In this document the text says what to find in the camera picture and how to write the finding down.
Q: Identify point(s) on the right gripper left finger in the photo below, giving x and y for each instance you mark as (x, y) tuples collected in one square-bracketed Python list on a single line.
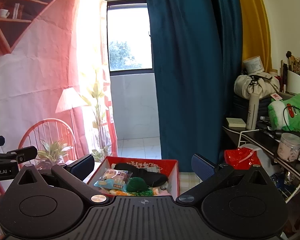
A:
[(71, 178)]

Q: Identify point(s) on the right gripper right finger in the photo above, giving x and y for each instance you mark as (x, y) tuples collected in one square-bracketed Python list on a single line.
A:
[(212, 176)]

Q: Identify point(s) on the orange floral oven mitt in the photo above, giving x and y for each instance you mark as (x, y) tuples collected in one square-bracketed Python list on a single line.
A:
[(116, 192)]

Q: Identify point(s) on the checked bunny tablecloth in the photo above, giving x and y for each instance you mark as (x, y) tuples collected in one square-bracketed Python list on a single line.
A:
[(183, 176)]

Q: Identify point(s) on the red plastic bag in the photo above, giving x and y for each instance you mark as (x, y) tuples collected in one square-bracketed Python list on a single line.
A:
[(242, 158)]

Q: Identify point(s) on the light blue snack packet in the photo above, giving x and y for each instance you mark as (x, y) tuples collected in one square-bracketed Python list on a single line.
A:
[(114, 180)]

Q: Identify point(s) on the red strawberry cardboard box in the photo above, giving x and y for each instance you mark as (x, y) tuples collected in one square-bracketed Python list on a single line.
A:
[(152, 171)]

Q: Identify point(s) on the yellow sticky notepad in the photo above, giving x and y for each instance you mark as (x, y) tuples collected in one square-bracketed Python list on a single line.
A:
[(236, 122)]

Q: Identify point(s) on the black cloth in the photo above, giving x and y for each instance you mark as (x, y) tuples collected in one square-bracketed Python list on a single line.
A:
[(153, 179)]

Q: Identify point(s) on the green felt hat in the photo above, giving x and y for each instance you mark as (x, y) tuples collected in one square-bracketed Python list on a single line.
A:
[(136, 184)]

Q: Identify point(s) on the white spray bottle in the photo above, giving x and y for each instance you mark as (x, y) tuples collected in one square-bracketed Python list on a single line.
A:
[(252, 111)]

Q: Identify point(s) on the clear lidded jar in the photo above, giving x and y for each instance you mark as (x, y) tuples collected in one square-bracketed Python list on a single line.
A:
[(289, 147)]

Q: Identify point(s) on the green plush toy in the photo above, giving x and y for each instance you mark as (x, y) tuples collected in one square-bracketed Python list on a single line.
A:
[(285, 114)]

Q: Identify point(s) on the pink printed backdrop cloth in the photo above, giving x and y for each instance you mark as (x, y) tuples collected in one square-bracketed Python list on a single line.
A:
[(54, 64)]

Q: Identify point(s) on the white paper roll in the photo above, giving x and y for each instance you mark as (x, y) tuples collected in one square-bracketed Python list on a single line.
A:
[(253, 65)]

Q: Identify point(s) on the white brush holder cup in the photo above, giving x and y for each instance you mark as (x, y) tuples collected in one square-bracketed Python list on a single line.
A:
[(293, 82)]

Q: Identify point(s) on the teal curtain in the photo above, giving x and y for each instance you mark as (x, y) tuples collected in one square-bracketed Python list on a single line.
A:
[(196, 55)]

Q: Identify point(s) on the yellow curtain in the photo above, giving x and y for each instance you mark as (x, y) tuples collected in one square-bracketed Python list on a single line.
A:
[(256, 32)]

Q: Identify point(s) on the red wire chair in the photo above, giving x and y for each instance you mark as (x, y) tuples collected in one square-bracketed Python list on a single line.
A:
[(54, 140)]

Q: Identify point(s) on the white wire rack shelf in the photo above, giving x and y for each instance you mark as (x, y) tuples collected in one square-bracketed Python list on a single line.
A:
[(268, 144)]

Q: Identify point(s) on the beige drawstring pouch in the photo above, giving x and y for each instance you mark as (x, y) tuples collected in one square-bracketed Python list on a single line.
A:
[(263, 84)]

